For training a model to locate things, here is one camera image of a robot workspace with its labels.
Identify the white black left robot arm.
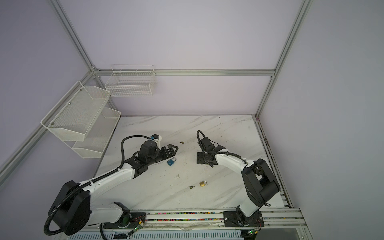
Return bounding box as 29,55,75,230
44,140,179,236

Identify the blue padlock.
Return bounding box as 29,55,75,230
167,158,177,166

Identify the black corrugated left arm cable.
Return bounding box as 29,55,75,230
43,134,151,236

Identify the aluminium cage frame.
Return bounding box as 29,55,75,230
0,0,313,187

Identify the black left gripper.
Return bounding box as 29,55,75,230
147,143,178,166

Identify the white wire basket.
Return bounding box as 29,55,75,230
105,65,157,97

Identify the white mesh two-tier shelf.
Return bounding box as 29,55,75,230
41,82,121,159

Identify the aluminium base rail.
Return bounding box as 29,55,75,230
56,208,313,240

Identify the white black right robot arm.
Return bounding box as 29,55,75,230
197,136,281,227

